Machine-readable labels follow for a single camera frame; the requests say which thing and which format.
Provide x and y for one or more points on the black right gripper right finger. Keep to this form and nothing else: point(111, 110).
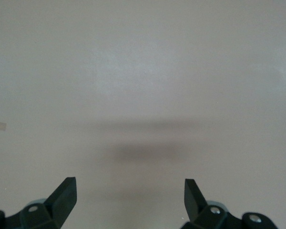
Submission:
point(197, 210)

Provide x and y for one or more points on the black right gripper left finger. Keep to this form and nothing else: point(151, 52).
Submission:
point(57, 210)

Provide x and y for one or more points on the small brown tape patch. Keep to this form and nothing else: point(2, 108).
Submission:
point(1, 126)

